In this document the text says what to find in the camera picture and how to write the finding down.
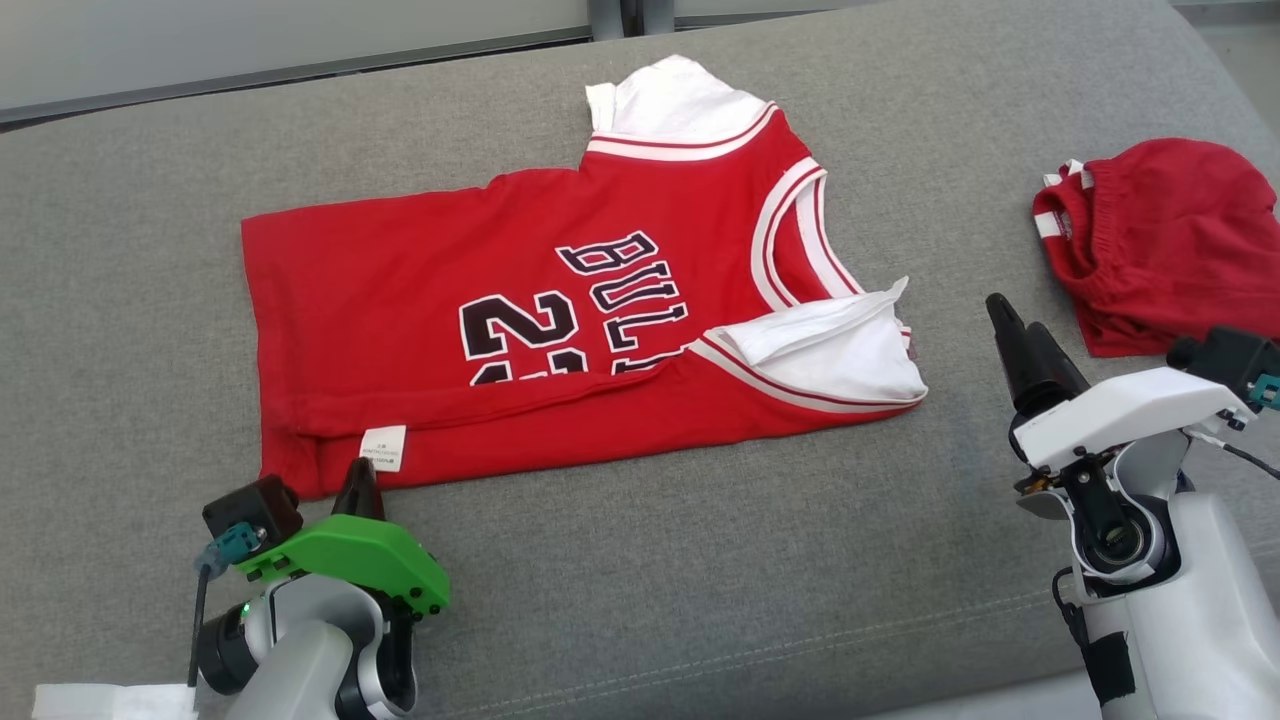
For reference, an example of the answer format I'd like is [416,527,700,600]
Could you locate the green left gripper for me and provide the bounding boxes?
[235,458,451,616]

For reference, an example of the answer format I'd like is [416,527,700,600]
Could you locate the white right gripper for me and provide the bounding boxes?
[985,293,1251,496]

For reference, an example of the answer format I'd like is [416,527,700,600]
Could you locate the red white-striped shorts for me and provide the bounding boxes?
[1032,138,1280,358]

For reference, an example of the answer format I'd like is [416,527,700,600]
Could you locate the red white basketball jersey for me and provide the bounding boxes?
[240,55,929,501]

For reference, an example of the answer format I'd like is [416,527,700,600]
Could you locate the white flat sheet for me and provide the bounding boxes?
[30,683,201,720]

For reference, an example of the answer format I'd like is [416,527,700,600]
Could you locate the grey fabric sofa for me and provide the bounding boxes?
[0,0,1280,720]

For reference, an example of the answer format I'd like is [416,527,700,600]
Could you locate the teal left camera plug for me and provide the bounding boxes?
[195,525,268,578]

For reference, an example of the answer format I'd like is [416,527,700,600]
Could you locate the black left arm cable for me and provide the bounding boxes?
[188,565,212,689]

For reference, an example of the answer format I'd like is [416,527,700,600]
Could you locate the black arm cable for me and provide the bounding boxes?
[188,565,212,689]
[1190,425,1280,481]

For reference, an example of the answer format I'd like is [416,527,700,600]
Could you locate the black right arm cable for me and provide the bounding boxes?
[1190,425,1280,481]

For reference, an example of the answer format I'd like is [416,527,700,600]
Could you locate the black right forearm cable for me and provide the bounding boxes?
[1050,565,1137,707]

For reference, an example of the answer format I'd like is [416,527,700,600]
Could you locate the grey partition post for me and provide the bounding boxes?
[590,0,681,41]

